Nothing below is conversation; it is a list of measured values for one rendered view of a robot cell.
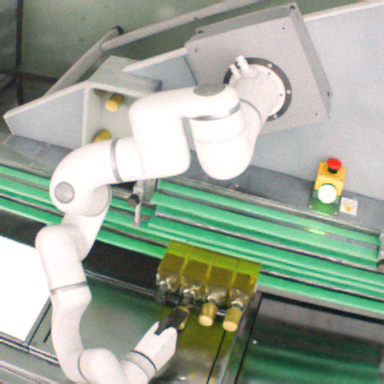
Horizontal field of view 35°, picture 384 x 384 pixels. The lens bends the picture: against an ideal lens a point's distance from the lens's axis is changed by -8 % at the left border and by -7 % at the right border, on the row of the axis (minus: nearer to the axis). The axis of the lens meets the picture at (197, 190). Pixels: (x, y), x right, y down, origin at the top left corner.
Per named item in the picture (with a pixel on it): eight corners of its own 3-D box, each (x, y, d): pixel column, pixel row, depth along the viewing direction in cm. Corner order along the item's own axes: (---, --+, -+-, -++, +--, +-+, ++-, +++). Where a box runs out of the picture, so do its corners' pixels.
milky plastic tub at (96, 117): (93, 138, 174) (81, 155, 167) (98, 67, 160) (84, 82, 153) (153, 153, 172) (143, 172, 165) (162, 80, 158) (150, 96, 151)
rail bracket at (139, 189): (140, 205, 166) (123, 236, 156) (145, 151, 155) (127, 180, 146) (151, 208, 165) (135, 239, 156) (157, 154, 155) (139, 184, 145)
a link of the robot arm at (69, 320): (95, 279, 125) (127, 376, 123) (62, 288, 134) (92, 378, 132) (61, 287, 119) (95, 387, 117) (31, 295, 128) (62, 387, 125)
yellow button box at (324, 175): (314, 180, 164) (311, 197, 158) (321, 157, 159) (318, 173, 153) (340, 187, 163) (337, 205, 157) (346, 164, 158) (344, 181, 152)
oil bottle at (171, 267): (177, 234, 169) (152, 290, 152) (179, 218, 165) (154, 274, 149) (198, 240, 168) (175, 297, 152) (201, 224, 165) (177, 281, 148)
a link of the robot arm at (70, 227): (112, 273, 118) (137, 268, 133) (82, 164, 120) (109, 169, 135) (41, 292, 122) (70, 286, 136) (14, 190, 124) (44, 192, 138)
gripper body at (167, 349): (152, 387, 133) (178, 356, 141) (154, 361, 126) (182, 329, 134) (123, 371, 135) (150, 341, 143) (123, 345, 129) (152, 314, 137)
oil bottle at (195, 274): (199, 242, 168) (176, 299, 152) (201, 225, 165) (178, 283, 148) (220, 247, 168) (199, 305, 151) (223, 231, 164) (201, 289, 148)
